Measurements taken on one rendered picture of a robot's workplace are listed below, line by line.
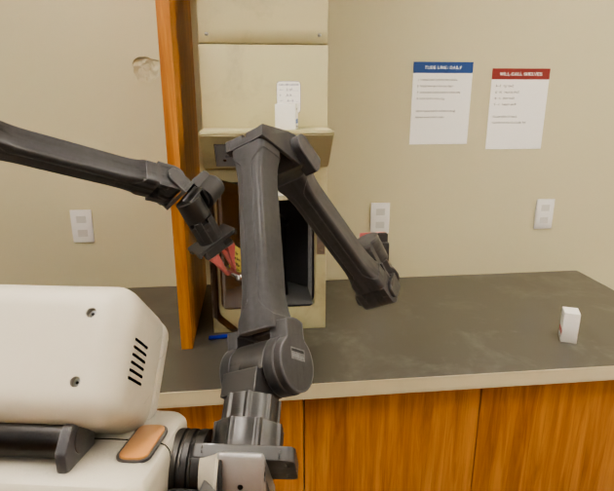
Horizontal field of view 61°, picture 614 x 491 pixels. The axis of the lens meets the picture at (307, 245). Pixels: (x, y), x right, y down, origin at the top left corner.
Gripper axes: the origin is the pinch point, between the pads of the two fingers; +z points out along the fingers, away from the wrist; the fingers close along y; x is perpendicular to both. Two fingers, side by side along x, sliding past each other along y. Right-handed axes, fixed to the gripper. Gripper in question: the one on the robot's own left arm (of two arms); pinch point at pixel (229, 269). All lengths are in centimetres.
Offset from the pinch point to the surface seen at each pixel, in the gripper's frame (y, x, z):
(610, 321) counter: -82, 38, 72
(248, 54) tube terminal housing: -36, -15, -37
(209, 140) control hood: -14.7, -11.4, -24.7
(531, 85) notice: -128, -7, 18
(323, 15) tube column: -55, -6, -37
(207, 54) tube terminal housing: -28, -20, -41
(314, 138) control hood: -34.3, 0.7, -14.8
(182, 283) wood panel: 7.8, -17.2, 4.0
